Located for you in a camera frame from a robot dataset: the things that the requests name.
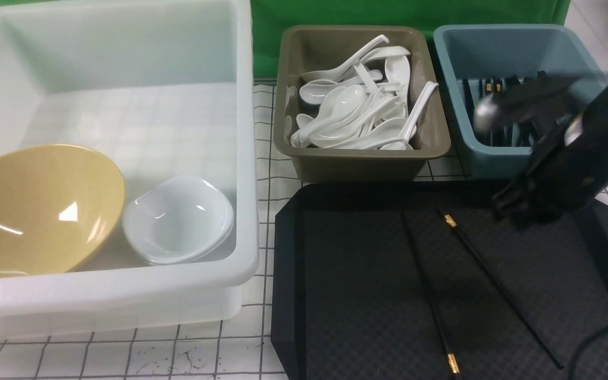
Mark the large white plastic tub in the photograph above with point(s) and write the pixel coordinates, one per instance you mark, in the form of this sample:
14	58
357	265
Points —
152	133

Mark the green backdrop cloth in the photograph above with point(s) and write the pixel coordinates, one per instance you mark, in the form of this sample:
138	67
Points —
62	45

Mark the black chopstick gold band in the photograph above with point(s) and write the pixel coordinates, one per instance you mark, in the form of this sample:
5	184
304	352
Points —
431	298
499	285

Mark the white square dish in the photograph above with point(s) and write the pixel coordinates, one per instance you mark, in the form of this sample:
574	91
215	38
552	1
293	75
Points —
183	193
181	237

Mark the white ceramic soup spoon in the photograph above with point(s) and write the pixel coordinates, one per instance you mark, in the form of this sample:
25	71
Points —
336	106

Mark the yellow noodle bowl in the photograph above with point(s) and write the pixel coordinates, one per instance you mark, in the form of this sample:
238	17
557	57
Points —
59	205

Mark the black serving tray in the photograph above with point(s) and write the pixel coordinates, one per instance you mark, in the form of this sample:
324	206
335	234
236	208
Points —
348	303

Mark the white spoon top long handle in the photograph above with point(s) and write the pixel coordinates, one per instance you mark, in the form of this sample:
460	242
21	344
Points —
336	73

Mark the blue chopstick bin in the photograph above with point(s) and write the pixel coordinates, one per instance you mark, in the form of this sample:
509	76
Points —
483	51

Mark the white spoon right leaning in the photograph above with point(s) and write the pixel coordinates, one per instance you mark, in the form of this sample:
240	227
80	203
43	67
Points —
402	142

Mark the olive brown spoon bin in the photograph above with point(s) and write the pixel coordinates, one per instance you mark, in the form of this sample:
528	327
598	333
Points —
348	151

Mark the white spoon upper right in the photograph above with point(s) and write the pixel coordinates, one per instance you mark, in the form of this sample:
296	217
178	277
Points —
397	70

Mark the white spoon left bowl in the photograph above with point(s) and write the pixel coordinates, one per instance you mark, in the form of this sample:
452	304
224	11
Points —
314	92

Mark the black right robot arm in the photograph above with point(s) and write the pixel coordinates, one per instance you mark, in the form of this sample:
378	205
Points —
568	165

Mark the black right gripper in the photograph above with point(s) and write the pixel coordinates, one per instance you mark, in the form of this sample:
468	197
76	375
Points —
532	196

